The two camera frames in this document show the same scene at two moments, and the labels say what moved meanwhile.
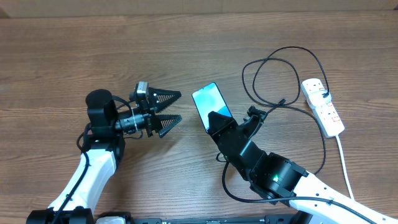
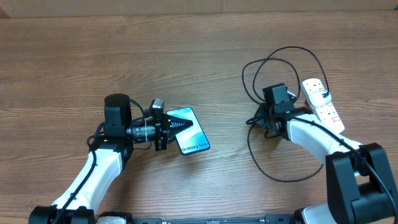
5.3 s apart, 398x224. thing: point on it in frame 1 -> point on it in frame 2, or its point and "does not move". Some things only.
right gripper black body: (215, 137) -> (265, 123)
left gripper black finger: (160, 99) -> (176, 124)
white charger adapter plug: (317, 99) does not move
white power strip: (325, 113) does not move
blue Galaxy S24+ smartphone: (209, 99) -> (192, 139)
